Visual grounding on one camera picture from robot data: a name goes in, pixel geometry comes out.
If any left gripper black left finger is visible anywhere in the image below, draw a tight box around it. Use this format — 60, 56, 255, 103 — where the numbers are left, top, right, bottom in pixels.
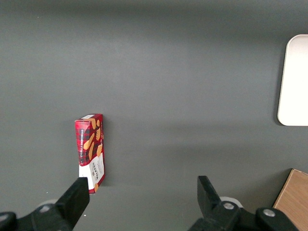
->
0, 177, 90, 231

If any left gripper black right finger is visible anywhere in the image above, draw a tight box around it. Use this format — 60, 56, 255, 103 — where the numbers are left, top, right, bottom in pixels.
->
189, 176, 299, 231

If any white rectangular tray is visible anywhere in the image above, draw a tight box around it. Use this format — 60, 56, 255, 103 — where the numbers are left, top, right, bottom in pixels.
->
277, 34, 308, 127

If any red tartan shortbread box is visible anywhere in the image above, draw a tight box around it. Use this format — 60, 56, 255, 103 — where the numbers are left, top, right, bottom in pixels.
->
74, 114, 106, 195

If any wooden two-drawer cabinet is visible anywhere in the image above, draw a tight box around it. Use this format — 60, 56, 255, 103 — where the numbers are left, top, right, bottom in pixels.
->
272, 168, 308, 231

